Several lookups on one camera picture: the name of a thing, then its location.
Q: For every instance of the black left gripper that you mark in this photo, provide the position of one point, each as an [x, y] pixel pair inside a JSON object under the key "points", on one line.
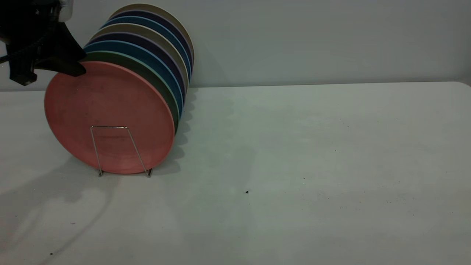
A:
{"points": [[29, 25]]}

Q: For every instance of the pink plastic plate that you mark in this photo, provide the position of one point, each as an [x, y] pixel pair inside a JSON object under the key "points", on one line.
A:
{"points": [[110, 110]]}

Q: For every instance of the teal blue plastic plate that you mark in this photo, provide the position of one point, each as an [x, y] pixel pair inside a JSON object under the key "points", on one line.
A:
{"points": [[158, 25], [147, 54]]}

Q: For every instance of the beige plastic plate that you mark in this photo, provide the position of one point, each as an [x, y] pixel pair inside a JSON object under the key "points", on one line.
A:
{"points": [[147, 31], [158, 8]]}

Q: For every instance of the dark navy plastic plate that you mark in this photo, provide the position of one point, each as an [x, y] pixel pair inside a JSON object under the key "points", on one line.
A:
{"points": [[154, 46], [162, 17]]}

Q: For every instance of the green plastic plate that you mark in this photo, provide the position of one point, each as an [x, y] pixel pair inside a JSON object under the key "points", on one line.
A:
{"points": [[154, 73]]}

